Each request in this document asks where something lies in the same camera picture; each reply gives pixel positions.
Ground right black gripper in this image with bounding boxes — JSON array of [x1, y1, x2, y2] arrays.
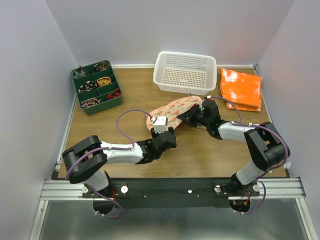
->
[[176, 103, 210, 128]]

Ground pink floral laundry bag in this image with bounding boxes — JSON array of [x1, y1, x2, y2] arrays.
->
[[146, 95, 203, 131]]

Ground white plastic basket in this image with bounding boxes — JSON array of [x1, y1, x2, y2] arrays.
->
[[153, 51, 217, 96]]

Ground orange white cloth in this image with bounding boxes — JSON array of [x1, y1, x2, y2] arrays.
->
[[220, 68, 263, 112]]

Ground green compartment tray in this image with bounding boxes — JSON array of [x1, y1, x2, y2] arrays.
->
[[70, 60, 124, 116]]

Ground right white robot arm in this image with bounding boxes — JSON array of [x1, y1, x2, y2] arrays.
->
[[177, 99, 291, 196]]

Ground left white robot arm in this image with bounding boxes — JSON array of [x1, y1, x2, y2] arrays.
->
[[62, 127, 177, 198]]

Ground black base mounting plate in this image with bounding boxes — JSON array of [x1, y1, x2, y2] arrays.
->
[[82, 177, 266, 210]]

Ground black floral scrunchie bottom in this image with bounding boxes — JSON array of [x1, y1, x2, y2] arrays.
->
[[80, 98, 102, 109]]

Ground black floral scrunchie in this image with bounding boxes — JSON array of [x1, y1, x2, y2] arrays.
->
[[80, 98, 102, 109], [93, 61, 111, 73]]

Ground black white dotted scrunchie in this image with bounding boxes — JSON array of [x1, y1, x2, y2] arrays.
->
[[77, 81, 97, 94]]

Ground black floral scrunchie top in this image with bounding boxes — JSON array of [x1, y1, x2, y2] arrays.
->
[[93, 61, 111, 73]]

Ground grey item in tray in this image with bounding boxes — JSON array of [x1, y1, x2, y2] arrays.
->
[[71, 66, 86, 79]]

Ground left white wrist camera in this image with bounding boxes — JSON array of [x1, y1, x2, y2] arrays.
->
[[153, 116, 168, 134]]

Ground orange black hair tie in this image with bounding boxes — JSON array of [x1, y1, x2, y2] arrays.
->
[[106, 88, 122, 100]]

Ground tan hair tie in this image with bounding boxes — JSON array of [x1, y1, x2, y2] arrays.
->
[[96, 76, 113, 86]]

